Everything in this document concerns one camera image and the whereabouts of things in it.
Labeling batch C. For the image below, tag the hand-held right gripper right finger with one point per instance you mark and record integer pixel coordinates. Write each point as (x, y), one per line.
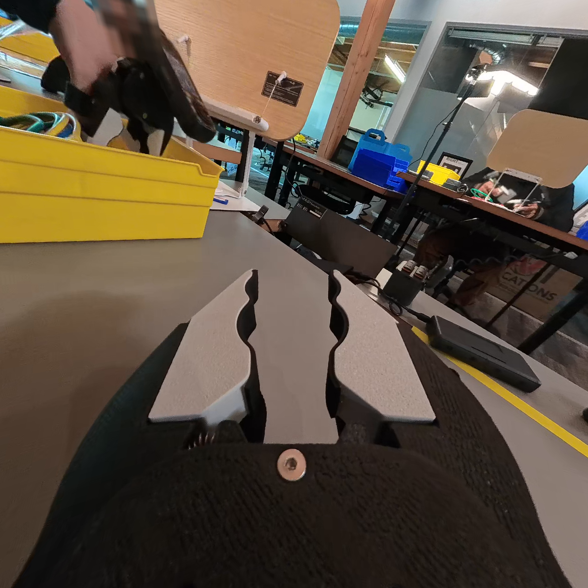
(381, 367)

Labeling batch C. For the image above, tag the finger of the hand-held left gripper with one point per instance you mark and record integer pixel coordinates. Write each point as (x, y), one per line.
(158, 138)

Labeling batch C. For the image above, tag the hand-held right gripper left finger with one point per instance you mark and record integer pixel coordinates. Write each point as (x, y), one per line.
(202, 367)

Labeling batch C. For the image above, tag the yellow plastic bin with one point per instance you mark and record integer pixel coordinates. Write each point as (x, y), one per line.
(18, 103)
(92, 206)

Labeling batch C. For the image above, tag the person's left hand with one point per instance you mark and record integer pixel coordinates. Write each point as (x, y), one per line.
(80, 50)

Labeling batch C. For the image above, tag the large wooden screen board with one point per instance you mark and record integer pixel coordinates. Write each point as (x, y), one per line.
(239, 46)

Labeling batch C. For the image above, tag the black battery charger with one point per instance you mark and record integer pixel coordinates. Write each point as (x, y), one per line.
(402, 289)

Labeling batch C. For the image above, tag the white paper sheet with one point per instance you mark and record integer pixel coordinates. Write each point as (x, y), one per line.
(229, 202)

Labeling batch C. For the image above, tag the black power adapter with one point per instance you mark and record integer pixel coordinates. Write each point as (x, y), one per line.
(482, 353)

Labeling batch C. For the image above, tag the yellow tape strip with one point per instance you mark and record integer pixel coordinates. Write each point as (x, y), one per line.
(505, 396)

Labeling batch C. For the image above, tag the grey equipment case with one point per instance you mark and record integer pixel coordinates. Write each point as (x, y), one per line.
(340, 239)

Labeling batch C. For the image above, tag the brown wooden desk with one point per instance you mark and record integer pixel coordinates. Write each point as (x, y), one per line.
(321, 161)
(505, 215)

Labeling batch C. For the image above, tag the cardboard box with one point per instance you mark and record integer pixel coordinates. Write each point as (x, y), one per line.
(528, 289)

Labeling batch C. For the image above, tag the blue plastic bins stack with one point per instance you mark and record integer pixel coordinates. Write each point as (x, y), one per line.
(372, 167)

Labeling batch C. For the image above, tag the small yellow bin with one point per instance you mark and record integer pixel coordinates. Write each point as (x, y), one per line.
(436, 174)

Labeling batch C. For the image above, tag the framed tag sign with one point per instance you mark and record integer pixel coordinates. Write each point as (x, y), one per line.
(454, 165)

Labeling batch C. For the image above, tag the small blue bin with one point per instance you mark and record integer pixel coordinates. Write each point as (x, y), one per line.
(583, 230)

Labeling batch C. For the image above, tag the small wooden screen board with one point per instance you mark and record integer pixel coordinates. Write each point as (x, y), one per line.
(537, 147)

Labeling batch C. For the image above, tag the black light stand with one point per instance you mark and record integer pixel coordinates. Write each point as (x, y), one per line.
(477, 69)

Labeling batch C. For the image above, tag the black fabric panel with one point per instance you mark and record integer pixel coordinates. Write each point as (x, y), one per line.
(565, 82)

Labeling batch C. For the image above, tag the wooden post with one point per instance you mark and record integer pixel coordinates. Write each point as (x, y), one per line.
(358, 69)

